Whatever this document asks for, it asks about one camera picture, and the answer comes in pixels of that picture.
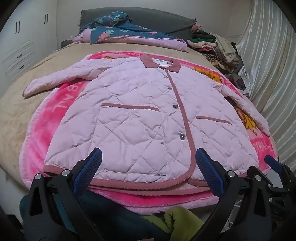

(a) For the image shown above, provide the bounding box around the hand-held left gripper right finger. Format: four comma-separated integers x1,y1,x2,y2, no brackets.
195,148,271,241

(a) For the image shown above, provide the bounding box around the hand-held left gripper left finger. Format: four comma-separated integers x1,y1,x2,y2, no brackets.
27,148,106,241

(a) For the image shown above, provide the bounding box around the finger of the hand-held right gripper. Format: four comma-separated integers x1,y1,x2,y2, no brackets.
265,154,296,183

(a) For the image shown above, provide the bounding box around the pink quilted jacket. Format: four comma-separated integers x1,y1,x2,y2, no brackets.
23,54,271,191

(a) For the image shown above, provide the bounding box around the pile of mixed clothes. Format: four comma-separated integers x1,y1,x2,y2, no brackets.
187,23,250,98

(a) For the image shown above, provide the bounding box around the dark teal cloth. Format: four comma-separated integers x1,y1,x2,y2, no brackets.
20,190,169,241

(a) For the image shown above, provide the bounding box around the olive green cloth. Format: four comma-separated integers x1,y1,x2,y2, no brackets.
141,206,205,241

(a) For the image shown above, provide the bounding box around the pink printed blanket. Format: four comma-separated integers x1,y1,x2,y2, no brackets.
20,51,281,209

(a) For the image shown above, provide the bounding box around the beige bed sheet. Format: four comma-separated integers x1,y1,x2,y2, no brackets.
0,37,285,193

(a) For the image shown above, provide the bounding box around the cream satin curtain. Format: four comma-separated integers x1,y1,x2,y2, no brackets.
231,0,296,164

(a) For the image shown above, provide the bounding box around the grey bedside stand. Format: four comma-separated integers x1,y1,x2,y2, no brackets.
60,39,75,49

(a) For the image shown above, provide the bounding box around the white wardrobe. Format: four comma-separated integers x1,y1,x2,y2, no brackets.
0,0,58,82

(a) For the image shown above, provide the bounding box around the teal floral quilt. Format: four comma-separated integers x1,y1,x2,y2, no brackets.
69,11,189,52

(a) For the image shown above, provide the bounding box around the grey headboard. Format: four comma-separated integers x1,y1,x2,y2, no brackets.
77,9,197,39

